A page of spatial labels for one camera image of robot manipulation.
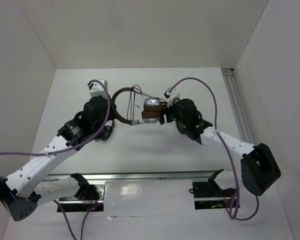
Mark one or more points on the brown silver headphones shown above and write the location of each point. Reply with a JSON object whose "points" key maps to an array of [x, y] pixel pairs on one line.
{"points": [[142, 107]]}

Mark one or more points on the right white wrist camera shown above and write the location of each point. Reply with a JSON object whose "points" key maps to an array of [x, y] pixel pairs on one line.
{"points": [[172, 96]]}

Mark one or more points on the left black headphones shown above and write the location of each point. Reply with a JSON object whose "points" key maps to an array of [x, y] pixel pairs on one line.
{"points": [[106, 132]]}

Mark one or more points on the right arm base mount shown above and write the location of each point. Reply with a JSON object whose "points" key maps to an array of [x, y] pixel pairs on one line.
{"points": [[208, 195]]}

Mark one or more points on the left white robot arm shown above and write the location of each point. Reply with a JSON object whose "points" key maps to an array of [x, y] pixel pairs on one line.
{"points": [[24, 190]]}

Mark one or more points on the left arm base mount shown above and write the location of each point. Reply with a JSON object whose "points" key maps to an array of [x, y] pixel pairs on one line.
{"points": [[94, 200]]}

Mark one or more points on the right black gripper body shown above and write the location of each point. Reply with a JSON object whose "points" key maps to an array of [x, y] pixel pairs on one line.
{"points": [[172, 114]]}

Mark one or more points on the aluminium side rail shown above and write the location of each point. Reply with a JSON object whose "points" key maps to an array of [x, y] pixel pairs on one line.
{"points": [[237, 105]]}

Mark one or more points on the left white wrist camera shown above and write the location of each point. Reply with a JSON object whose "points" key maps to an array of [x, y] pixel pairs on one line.
{"points": [[95, 89]]}

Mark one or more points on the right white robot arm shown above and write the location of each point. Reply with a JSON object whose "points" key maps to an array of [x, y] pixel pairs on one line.
{"points": [[258, 167]]}

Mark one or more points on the aluminium front rail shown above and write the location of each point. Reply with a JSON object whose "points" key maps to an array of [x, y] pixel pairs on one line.
{"points": [[147, 176]]}

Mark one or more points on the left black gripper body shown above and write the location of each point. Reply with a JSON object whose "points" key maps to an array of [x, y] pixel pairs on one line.
{"points": [[97, 127]]}

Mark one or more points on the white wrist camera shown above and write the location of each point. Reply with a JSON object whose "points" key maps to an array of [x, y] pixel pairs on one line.
{"points": [[95, 89], [172, 96]]}

